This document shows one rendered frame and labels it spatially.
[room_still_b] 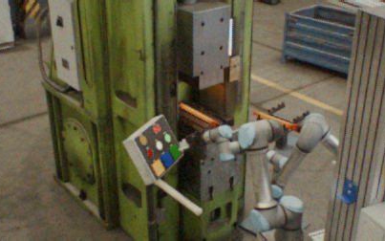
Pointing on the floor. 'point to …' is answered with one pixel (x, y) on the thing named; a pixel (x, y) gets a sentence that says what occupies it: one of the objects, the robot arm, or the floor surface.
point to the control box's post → (150, 211)
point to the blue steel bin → (319, 36)
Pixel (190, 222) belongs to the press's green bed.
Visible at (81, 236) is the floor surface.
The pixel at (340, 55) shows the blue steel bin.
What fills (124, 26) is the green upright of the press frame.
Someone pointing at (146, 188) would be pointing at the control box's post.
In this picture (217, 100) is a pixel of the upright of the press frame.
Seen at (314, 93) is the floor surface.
